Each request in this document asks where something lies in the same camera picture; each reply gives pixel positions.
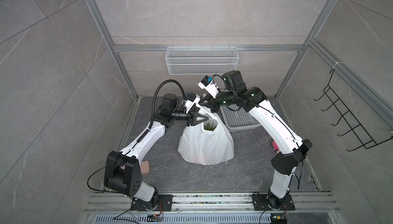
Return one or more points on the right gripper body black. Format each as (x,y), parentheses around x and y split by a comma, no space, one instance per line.
(225,99)

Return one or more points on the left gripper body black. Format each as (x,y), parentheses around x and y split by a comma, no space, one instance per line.
(179,116)

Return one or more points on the green-yellow pineapple front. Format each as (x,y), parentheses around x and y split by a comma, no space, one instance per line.
(210,126)

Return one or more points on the white plastic bag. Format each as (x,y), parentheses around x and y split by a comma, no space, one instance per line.
(207,147)

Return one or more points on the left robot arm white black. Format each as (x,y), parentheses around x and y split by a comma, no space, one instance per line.
(133,186)

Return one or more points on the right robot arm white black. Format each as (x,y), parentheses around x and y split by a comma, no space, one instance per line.
(292,148)

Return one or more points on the white perforated plastic tray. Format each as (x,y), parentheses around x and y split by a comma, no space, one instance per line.
(236,119)

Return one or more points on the pink striped doll black hair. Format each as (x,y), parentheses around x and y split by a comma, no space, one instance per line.
(275,146)

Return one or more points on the pink rectangular block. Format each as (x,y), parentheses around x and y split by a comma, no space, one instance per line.
(145,168)

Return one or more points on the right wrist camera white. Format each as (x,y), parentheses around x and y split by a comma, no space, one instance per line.
(209,85)

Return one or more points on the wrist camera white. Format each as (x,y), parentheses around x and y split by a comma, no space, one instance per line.
(190,100)
(209,85)

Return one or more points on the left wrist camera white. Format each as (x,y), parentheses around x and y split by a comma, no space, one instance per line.
(190,100)

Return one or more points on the white wire mesh wall basket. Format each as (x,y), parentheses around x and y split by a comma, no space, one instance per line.
(199,61)

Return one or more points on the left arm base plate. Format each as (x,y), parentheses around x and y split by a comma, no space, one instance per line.
(159,202)

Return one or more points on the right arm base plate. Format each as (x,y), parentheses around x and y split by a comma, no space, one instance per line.
(262,202)

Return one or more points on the aluminium mounting rail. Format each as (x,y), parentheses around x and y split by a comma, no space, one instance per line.
(213,208)

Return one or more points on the black wire hook rack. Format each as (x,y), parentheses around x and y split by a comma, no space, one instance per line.
(347,117)

